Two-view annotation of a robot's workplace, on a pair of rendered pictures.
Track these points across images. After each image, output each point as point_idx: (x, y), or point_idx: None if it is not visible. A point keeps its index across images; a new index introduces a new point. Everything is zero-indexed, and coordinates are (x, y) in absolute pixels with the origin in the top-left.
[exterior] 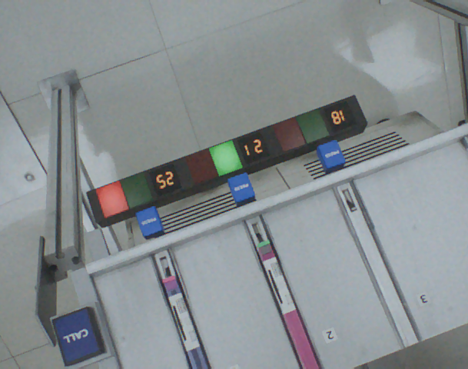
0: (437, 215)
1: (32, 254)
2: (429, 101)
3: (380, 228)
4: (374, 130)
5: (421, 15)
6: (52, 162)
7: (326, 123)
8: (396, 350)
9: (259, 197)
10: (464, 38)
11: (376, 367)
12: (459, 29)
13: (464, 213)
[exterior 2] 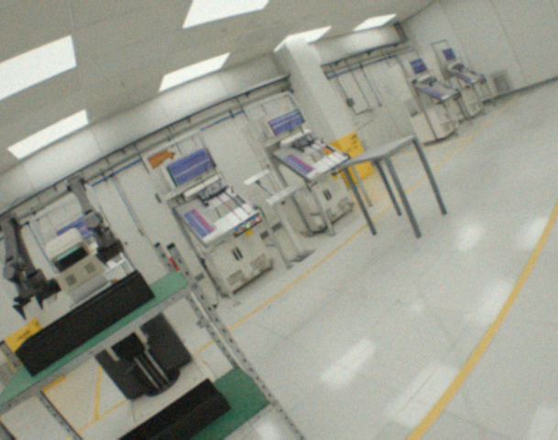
0: (224, 226)
1: (289, 256)
2: (224, 302)
3: (229, 224)
4: (234, 288)
5: (230, 305)
6: (276, 238)
7: (237, 232)
8: None
9: (250, 266)
10: None
11: None
12: None
13: (221, 227)
